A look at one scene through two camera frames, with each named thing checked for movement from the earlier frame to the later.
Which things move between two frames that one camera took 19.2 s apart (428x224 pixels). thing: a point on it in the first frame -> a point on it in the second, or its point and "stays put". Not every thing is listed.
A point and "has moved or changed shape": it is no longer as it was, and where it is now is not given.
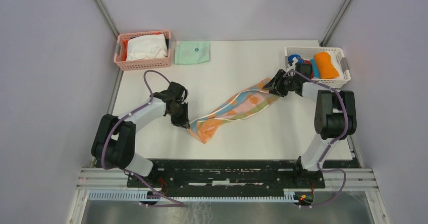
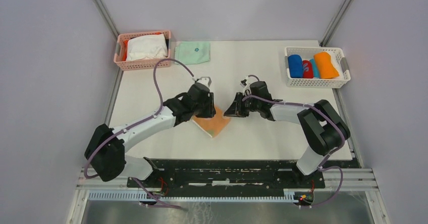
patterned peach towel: [248, 100] has moved or changed shape
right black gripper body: [284, 85] -> [243, 108]
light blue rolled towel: [315, 71] stays put
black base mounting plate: [280, 173] stays put
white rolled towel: [335, 63] stays put
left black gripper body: [179, 117] -> [206, 109]
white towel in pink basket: [149, 47] stays put
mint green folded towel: [189, 52] stays put
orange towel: [325, 68] stays put
